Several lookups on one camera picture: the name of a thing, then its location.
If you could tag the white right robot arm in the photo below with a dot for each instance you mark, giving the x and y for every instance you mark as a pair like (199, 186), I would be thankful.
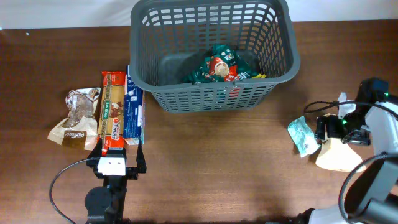
(365, 196)

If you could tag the small mint green packet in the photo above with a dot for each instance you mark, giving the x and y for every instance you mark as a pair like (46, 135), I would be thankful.
(303, 137)

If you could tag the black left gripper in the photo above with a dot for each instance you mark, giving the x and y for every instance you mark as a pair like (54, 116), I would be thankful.
(132, 173)

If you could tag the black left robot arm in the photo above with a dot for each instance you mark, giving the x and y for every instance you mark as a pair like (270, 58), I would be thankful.
(105, 204)

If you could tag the beige granola pouch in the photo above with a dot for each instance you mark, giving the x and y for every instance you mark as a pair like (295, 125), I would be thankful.
(79, 129)

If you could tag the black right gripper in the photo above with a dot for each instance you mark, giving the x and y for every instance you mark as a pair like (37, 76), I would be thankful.
(332, 130)

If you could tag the blue tissue pack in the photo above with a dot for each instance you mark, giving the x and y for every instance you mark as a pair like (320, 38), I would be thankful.
(134, 111)

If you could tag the grey plastic basket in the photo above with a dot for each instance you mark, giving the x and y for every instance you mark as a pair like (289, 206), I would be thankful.
(169, 39)

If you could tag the beige paper pouch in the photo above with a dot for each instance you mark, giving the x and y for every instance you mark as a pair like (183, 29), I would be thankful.
(334, 154)

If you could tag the green Nescafe coffee bag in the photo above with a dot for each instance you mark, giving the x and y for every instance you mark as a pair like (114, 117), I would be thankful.
(223, 65)

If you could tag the San Remo spaghetti pack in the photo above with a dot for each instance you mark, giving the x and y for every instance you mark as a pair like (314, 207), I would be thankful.
(111, 121)

